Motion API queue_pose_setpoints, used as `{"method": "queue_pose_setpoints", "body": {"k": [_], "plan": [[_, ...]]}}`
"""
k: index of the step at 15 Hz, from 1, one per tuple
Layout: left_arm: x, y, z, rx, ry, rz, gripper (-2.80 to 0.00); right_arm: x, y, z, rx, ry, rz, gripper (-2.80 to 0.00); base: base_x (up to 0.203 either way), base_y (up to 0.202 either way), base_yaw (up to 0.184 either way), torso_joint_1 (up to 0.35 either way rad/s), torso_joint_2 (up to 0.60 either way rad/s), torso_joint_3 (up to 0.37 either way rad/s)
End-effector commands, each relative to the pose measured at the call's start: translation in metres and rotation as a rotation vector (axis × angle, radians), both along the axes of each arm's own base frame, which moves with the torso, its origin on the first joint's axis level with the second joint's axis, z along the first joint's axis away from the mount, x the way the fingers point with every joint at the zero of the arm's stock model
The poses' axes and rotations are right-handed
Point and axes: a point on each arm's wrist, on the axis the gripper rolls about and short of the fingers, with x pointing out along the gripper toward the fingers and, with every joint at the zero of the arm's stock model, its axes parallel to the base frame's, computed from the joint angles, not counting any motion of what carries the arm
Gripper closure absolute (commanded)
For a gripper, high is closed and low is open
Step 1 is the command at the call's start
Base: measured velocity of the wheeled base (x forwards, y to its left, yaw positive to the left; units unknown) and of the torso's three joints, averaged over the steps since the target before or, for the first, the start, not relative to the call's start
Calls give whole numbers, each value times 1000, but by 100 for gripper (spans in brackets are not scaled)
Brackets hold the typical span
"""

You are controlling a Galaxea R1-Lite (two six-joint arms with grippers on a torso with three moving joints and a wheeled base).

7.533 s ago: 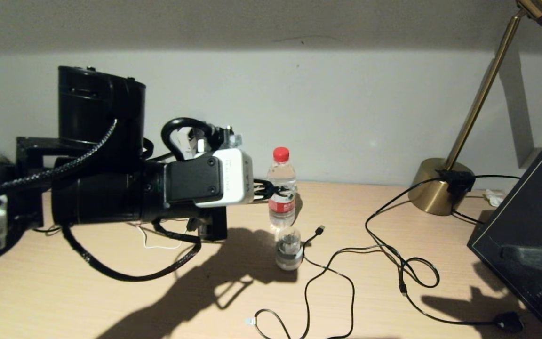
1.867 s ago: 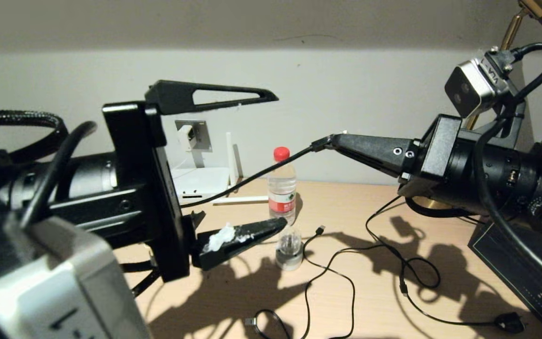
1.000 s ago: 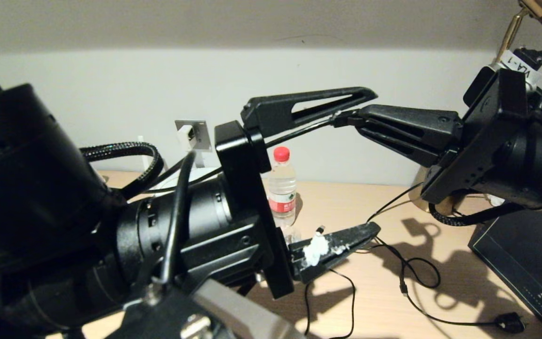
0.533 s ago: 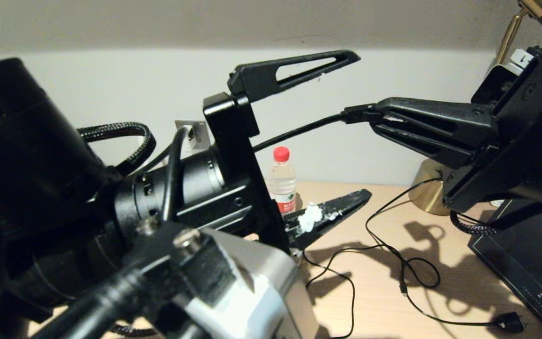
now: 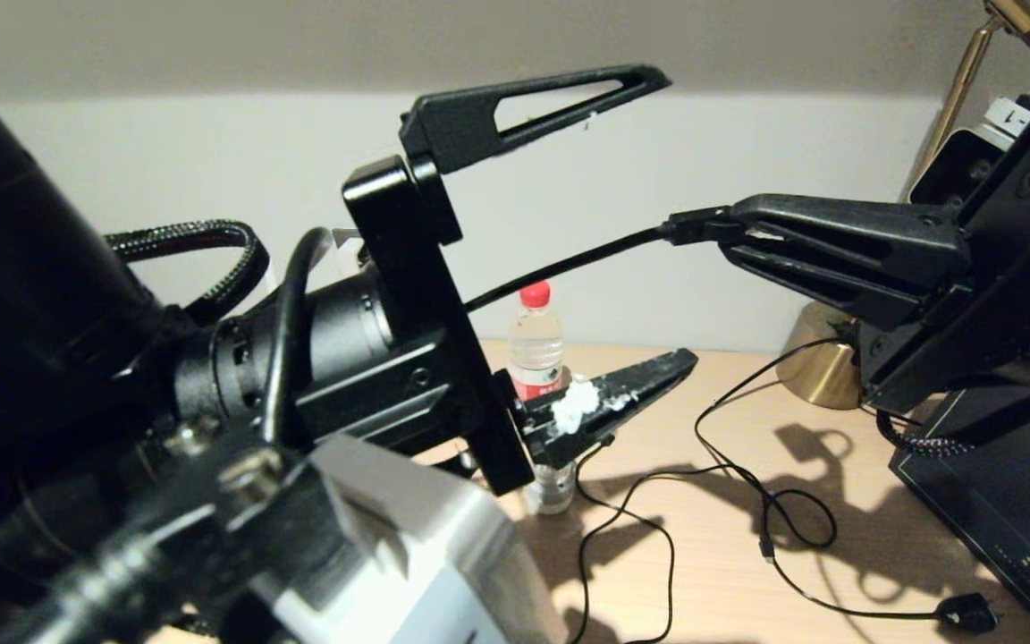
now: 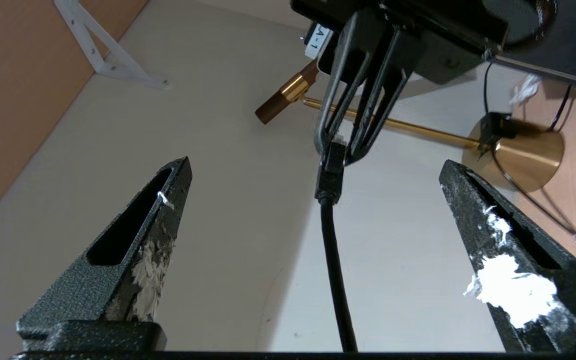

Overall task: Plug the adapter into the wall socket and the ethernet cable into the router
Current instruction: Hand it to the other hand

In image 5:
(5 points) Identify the black ethernet cable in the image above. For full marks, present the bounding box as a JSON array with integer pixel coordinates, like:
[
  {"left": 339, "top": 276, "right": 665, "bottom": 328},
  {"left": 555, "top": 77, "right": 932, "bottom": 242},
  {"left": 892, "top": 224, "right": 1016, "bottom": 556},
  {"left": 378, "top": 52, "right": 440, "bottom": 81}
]
[{"left": 464, "top": 206, "right": 735, "bottom": 314}]

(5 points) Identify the clear water bottle red cap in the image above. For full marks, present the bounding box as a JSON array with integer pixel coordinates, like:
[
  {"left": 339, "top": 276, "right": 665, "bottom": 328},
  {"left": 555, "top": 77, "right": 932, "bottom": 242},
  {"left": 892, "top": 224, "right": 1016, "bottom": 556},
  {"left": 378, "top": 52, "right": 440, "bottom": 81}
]
[{"left": 508, "top": 280, "right": 567, "bottom": 402}]

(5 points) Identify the brass desk lamp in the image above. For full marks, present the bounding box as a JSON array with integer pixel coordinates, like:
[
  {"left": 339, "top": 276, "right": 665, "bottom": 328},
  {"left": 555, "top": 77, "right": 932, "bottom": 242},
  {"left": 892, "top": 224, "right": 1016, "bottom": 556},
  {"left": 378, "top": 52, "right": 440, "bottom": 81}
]
[{"left": 776, "top": 0, "right": 1030, "bottom": 411}]

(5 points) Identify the black box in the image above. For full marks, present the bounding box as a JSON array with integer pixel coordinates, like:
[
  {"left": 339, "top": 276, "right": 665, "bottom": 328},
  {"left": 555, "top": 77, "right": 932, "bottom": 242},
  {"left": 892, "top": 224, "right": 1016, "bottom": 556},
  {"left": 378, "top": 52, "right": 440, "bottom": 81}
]
[{"left": 889, "top": 385, "right": 1030, "bottom": 644}]

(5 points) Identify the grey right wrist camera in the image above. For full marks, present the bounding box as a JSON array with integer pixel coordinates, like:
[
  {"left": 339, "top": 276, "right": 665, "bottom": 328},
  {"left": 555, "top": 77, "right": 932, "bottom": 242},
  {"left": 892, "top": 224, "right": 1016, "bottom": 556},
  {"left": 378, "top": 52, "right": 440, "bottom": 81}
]
[{"left": 908, "top": 97, "right": 1030, "bottom": 208}]

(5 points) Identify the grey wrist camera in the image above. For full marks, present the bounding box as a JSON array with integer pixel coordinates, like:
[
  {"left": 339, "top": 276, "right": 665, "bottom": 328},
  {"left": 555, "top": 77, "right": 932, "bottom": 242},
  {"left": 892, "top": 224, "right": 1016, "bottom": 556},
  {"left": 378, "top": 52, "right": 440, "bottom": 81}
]
[
  {"left": 908, "top": 97, "right": 1030, "bottom": 208},
  {"left": 269, "top": 436, "right": 565, "bottom": 644}
]

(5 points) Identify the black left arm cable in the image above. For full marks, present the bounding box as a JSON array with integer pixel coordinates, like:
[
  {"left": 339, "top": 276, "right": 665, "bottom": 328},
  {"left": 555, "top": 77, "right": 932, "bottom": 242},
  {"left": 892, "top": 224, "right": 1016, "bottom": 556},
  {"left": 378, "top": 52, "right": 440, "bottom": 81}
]
[{"left": 260, "top": 226, "right": 337, "bottom": 448}]

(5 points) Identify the black braided cable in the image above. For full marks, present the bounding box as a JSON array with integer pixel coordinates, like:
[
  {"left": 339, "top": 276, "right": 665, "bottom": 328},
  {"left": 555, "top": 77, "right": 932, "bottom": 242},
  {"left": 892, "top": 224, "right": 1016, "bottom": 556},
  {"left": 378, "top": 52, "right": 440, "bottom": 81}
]
[
  {"left": 875, "top": 410, "right": 976, "bottom": 460},
  {"left": 104, "top": 219, "right": 271, "bottom": 327}
]

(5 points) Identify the black USB cable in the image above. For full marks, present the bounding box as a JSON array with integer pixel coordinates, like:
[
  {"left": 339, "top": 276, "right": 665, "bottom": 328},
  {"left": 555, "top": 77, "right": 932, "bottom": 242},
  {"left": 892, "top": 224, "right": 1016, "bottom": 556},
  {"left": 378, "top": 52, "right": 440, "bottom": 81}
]
[{"left": 569, "top": 436, "right": 679, "bottom": 644}]

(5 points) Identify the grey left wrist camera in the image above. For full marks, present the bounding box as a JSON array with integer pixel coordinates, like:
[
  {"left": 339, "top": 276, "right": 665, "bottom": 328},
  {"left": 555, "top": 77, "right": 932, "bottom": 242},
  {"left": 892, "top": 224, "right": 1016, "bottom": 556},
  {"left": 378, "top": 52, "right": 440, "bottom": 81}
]
[{"left": 269, "top": 436, "right": 565, "bottom": 644}]

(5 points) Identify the black lamp power cord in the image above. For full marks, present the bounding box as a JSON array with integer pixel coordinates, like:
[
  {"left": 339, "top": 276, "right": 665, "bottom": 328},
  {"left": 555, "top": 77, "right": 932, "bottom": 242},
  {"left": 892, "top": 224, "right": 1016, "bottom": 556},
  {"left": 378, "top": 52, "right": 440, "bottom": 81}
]
[{"left": 694, "top": 338, "right": 1000, "bottom": 632}]

